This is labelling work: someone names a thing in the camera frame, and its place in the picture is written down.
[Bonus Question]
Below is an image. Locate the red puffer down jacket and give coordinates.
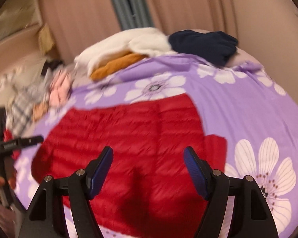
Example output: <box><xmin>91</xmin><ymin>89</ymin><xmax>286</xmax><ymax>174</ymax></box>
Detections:
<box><xmin>31</xmin><ymin>94</ymin><xmax>227</xmax><ymax>237</ymax></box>

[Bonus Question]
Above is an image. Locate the tan small garment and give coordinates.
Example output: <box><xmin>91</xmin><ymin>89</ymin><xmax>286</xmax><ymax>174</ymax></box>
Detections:
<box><xmin>32</xmin><ymin>102</ymin><xmax>49</xmax><ymax>122</ymax></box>

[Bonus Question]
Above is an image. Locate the plaid grey pillow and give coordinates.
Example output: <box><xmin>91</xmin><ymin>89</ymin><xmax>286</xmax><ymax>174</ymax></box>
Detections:
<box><xmin>0</xmin><ymin>74</ymin><xmax>52</xmax><ymax>136</ymax></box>

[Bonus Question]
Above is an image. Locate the pink garment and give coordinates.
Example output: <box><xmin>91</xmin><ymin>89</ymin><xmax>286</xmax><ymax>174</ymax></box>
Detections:
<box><xmin>49</xmin><ymin>69</ymin><xmax>72</xmax><ymax>107</ymax></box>

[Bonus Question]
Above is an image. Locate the black garment on pillow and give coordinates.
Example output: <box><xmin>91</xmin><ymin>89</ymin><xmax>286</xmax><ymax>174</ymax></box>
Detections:
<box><xmin>41</xmin><ymin>59</ymin><xmax>64</xmax><ymax>76</ymax></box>

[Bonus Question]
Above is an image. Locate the purple floral bed sheet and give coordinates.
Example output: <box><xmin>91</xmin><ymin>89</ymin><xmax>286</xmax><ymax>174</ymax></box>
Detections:
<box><xmin>15</xmin><ymin>54</ymin><xmax>298</xmax><ymax>237</ymax></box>

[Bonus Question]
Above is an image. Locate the straw yellow hanging tassel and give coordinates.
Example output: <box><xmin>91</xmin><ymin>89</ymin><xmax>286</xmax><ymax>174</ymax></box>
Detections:
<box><xmin>38</xmin><ymin>24</ymin><xmax>55</xmax><ymax>55</ymax></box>

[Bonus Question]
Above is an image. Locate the orange garment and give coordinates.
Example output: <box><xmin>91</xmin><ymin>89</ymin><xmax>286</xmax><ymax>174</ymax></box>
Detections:
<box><xmin>89</xmin><ymin>53</ymin><xmax>148</xmax><ymax>81</ymax></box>

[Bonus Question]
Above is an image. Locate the beige curtain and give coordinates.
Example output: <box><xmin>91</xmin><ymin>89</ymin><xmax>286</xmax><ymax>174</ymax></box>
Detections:
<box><xmin>39</xmin><ymin>0</ymin><xmax>238</xmax><ymax>62</ymax></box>

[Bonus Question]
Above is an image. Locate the white fleece garment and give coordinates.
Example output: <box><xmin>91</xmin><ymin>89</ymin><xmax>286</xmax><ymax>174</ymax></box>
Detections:
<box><xmin>74</xmin><ymin>27</ymin><xmax>176</xmax><ymax>75</ymax></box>

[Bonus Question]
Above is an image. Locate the navy blue garment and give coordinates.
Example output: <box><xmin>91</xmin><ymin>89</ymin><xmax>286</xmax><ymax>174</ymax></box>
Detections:
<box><xmin>168</xmin><ymin>30</ymin><xmax>238</xmax><ymax>67</ymax></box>

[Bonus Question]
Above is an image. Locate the teal curtain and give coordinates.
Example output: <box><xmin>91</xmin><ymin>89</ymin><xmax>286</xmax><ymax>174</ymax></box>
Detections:
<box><xmin>111</xmin><ymin>0</ymin><xmax>154</xmax><ymax>30</ymax></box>

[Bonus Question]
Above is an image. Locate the white wall shelf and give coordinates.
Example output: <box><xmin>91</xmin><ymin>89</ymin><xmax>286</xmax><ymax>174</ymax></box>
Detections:
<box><xmin>0</xmin><ymin>0</ymin><xmax>42</xmax><ymax>41</ymax></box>

